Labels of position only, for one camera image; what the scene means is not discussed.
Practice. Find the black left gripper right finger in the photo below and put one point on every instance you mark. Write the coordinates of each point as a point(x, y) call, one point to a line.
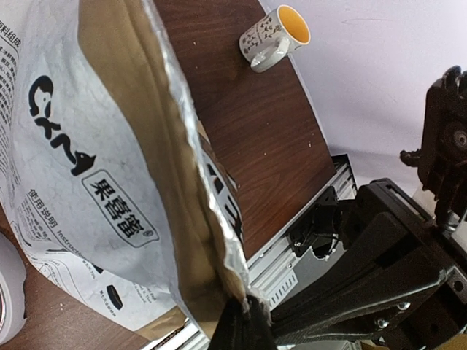
point(256, 334)

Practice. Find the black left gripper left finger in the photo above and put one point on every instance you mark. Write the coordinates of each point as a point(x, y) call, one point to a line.
point(228, 333)

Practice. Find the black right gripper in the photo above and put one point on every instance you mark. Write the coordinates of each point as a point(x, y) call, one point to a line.
point(403, 279)

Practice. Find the dog food bag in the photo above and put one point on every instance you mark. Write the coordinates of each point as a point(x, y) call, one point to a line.
point(107, 178)

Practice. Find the grey double pet feeder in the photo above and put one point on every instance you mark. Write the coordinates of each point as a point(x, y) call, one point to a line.
point(13, 302)

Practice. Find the patterned mug yellow inside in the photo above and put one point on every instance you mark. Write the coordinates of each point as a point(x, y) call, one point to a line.
point(274, 37)

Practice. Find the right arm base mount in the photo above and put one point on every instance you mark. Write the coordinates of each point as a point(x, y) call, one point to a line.
point(318, 227)

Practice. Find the front aluminium rail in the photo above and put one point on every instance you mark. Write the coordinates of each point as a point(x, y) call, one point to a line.
point(278, 273)

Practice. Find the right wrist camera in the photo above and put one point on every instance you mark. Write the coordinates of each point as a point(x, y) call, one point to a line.
point(441, 159)

